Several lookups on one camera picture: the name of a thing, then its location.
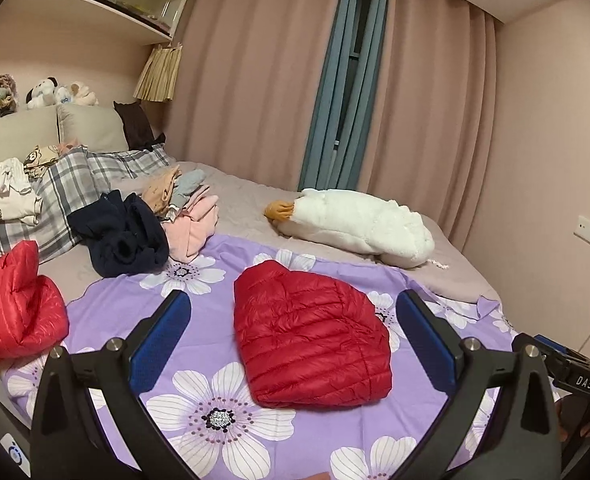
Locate white printed cloth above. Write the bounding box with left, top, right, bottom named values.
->
left=22, top=142, right=76, bottom=181

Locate grey plaid blanket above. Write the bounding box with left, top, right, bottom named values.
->
left=0, top=145, right=176, bottom=263

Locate purple floral bed sheet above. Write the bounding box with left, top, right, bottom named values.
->
left=0, top=232, right=520, bottom=480

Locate white device with blue ring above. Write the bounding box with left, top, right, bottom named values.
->
left=0, top=430, right=31, bottom=478

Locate pink garment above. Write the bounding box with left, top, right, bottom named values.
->
left=162, top=195, right=220, bottom=263

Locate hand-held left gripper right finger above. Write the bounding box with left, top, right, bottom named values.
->
left=396, top=289, right=562, bottom=480

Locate blue-grey curtain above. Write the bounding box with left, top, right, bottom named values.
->
left=299, top=0, right=391, bottom=193

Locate pale plush toy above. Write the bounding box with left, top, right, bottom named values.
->
left=61, top=82, right=99, bottom=107

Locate pink curtain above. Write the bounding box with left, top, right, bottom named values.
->
left=355, top=0, right=500, bottom=256
left=162, top=0, right=348, bottom=191

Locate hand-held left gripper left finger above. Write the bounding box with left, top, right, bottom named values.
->
left=30, top=289, right=192, bottom=480

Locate white shirt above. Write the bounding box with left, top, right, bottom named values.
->
left=0, top=157, right=43, bottom=226

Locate red puffer garment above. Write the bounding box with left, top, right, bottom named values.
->
left=0, top=240, right=70, bottom=368

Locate grey bed cover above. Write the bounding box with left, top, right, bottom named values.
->
left=40, top=160, right=500, bottom=306

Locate tan garment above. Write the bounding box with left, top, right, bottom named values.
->
left=142, top=165, right=182, bottom=221

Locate red down jacket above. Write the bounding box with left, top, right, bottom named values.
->
left=233, top=260, right=393, bottom=409

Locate black and white plush toy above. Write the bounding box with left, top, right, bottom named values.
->
left=25, top=77, right=62, bottom=110

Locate yellow pleated cloth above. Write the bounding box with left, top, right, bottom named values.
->
left=134, top=44, right=183, bottom=103

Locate dark brown pillow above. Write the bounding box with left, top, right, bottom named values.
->
left=114, top=101, right=166, bottom=151

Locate white fleece jacket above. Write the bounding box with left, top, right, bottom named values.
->
left=263, top=188, right=436, bottom=269

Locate grey garment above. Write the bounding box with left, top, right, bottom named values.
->
left=170, top=169, right=207, bottom=211

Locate navy garment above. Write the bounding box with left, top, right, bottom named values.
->
left=68, top=190, right=170, bottom=278

